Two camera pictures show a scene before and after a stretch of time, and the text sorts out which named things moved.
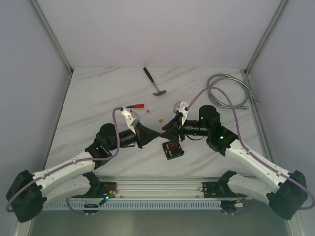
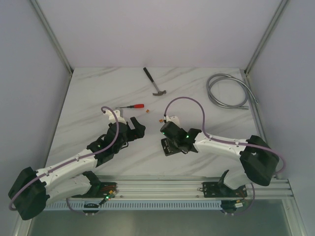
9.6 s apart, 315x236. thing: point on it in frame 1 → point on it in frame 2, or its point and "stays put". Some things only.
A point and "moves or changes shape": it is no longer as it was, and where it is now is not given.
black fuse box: x=173 y=149 moves or changes shape
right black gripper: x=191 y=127 → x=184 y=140
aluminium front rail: x=159 y=187 stays put
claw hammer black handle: x=160 y=93 stays put
